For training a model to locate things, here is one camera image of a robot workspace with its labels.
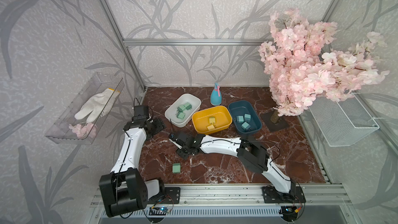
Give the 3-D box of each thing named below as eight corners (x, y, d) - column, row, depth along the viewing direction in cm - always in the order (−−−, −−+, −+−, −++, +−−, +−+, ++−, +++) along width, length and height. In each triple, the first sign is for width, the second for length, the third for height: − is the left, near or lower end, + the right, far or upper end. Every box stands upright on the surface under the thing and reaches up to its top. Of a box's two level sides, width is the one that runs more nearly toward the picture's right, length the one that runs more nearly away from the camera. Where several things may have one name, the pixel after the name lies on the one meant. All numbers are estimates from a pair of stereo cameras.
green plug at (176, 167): (172, 172, 83) (171, 171, 81) (173, 164, 85) (172, 163, 83) (180, 172, 83) (179, 171, 81) (181, 164, 85) (180, 163, 83)
